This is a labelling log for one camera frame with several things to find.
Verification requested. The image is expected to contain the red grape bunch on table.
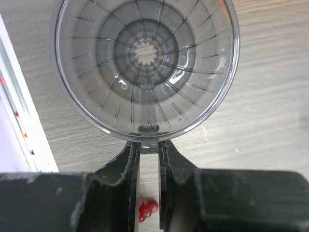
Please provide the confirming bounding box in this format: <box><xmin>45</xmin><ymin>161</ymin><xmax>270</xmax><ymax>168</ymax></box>
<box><xmin>139</xmin><ymin>197</ymin><xmax>159</xmax><ymax>223</ymax></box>

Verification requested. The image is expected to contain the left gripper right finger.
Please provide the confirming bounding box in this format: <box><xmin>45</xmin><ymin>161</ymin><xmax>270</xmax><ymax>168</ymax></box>
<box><xmin>158</xmin><ymin>141</ymin><xmax>309</xmax><ymax>232</ymax></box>

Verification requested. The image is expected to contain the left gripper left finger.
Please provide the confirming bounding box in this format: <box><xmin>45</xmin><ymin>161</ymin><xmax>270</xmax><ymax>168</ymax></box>
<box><xmin>0</xmin><ymin>142</ymin><xmax>140</xmax><ymax>232</ymax></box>

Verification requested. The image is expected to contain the grey transparent coffee dripper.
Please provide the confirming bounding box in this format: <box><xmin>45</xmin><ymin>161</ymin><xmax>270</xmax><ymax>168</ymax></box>
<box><xmin>50</xmin><ymin>0</ymin><xmax>240</xmax><ymax>153</ymax></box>

